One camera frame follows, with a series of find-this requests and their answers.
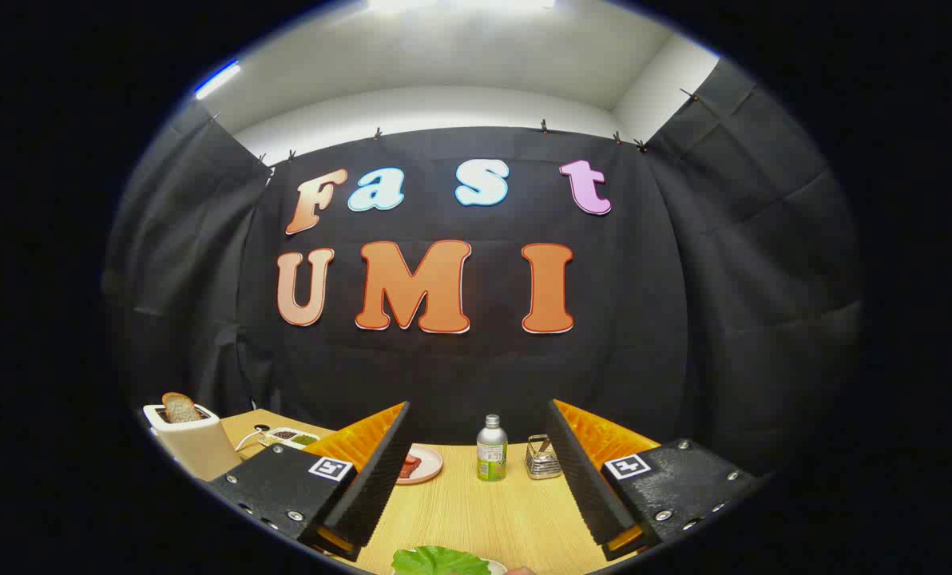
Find white divided seed dish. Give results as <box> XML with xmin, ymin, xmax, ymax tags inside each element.
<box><xmin>257</xmin><ymin>427</ymin><xmax>321</xmax><ymax>450</ymax></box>

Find toasted bread slice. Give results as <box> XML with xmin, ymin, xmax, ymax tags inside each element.
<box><xmin>162</xmin><ymin>392</ymin><xmax>203</xmax><ymax>424</ymax></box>

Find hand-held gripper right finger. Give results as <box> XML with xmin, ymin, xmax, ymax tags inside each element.
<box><xmin>546</xmin><ymin>399</ymin><xmax>764</xmax><ymax>561</ymax></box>

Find black backdrop cloth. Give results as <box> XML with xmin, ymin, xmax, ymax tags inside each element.
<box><xmin>102</xmin><ymin>60</ymin><xmax>864</xmax><ymax>480</ymax></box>

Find pink plate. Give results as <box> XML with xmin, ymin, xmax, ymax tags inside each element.
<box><xmin>396</xmin><ymin>444</ymin><xmax>444</xmax><ymax>486</ymax></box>

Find white toaster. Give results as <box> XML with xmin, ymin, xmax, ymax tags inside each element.
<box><xmin>142</xmin><ymin>403</ymin><xmax>243</xmax><ymax>482</ymax></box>

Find green labelled bottle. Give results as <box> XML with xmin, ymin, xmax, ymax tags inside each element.
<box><xmin>476</xmin><ymin>414</ymin><xmax>509</xmax><ymax>482</ymax></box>

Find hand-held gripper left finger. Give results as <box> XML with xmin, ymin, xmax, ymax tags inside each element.
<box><xmin>207</xmin><ymin>401</ymin><xmax>411</xmax><ymax>561</ymax></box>

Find ceiling light strip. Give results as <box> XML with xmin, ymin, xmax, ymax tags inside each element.
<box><xmin>195</xmin><ymin>62</ymin><xmax>241</xmax><ymax>101</ymax></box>

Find green lettuce leaf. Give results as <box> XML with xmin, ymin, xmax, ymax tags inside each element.
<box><xmin>391</xmin><ymin>546</ymin><xmax>491</xmax><ymax>575</ymax></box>

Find metal wire holder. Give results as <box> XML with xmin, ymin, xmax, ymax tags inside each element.
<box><xmin>525</xmin><ymin>434</ymin><xmax>563</xmax><ymax>480</ymax></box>

